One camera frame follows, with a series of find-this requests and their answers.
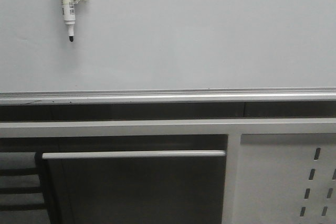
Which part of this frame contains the white perforated metal panel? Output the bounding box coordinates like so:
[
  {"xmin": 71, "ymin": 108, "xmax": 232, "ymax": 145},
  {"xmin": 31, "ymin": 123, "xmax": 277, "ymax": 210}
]
[{"xmin": 233, "ymin": 134, "xmax": 335, "ymax": 223}]

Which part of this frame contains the white metal rack frame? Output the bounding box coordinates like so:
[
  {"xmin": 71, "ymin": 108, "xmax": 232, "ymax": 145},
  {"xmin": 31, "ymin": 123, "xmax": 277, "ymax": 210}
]
[{"xmin": 1, "ymin": 118, "xmax": 335, "ymax": 223}]

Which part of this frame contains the black slatted chair back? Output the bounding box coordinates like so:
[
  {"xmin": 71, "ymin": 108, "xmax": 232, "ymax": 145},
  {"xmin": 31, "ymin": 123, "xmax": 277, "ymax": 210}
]
[{"xmin": 1, "ymin": 152, "xmax": 50, "ymax": 223}]

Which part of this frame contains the grey panel with white edge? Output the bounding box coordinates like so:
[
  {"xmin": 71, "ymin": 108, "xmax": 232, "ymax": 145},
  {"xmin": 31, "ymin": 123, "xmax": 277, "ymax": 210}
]
[{"xmin": 42, "ymin": 150, "xmax": 226, "ymax": 223}]

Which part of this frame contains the white whiteboard marker pen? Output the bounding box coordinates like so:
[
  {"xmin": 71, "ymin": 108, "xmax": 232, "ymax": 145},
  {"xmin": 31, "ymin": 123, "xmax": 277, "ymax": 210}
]
[{"xmin": 61, "ymin": 0, "xmax": 76, "ymax": 42}]

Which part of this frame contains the large white whiteboard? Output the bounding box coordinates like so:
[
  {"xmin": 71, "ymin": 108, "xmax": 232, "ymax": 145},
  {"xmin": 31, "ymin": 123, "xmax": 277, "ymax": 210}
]
[{"xmin": 1, "ymin": 0, "xmax": 335, "ymax": 105}]

